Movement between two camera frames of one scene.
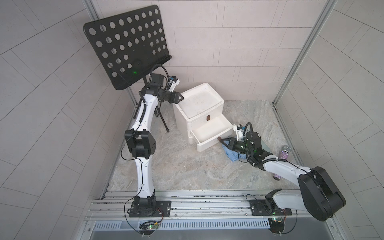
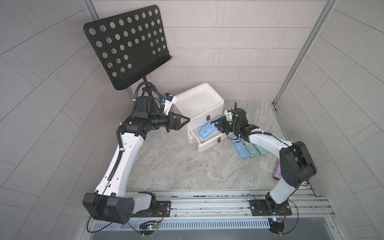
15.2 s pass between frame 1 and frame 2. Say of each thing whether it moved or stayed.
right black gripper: moved
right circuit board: stayed
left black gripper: moved
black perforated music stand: stayed
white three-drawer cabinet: stayed
